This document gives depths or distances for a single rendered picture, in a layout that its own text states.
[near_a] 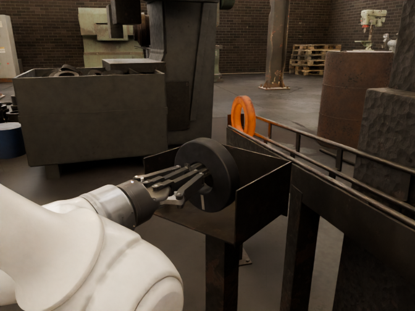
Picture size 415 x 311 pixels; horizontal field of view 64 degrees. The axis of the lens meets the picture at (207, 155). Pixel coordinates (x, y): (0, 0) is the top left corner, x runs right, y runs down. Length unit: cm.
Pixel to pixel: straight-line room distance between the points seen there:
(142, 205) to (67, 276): 24
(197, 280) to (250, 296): 24
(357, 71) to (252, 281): 219
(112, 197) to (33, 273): 22
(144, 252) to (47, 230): 9
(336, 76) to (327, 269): 200
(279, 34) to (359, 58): 431
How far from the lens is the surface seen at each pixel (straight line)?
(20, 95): 258
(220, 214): 76
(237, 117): 141
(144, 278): 31
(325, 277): 161
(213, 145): 64
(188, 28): 310
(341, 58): 322
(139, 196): 54
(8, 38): 969
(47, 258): 32
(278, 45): 735
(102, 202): 51
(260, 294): 147
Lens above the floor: 97
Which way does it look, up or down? 19 degrees down
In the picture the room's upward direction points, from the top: straight up
